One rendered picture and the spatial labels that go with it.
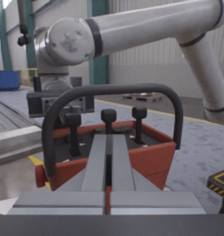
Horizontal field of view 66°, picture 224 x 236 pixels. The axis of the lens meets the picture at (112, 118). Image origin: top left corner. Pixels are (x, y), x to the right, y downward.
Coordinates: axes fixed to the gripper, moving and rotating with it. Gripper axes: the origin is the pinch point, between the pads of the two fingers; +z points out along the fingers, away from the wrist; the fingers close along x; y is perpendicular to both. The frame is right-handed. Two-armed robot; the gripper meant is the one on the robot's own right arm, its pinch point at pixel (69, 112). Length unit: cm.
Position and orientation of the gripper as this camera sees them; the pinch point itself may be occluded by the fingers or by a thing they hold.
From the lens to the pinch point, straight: 28.0
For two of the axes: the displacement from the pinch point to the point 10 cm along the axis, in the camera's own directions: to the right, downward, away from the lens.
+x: 9.3, -1.0, 3.6
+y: 0.0, -9.7, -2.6
